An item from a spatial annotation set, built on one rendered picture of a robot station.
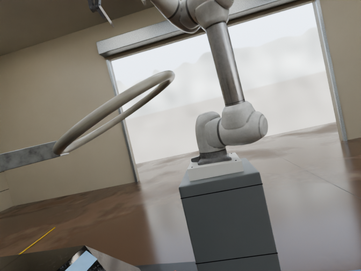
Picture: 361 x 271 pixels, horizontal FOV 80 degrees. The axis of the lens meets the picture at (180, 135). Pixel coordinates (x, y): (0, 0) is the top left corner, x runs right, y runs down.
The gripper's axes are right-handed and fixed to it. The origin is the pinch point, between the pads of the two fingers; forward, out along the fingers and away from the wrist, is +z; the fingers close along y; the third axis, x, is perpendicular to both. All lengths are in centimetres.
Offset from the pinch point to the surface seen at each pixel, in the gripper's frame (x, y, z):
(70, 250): 24, 51, 52
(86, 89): -489, 142, -120
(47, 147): 12, 44, 24
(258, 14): -412, -284, -24
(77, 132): 23.5, 29.9, 27.3
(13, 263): 23, 66, 46
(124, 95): 23.3, 14.7, 26.4
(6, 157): 15, 54, 21
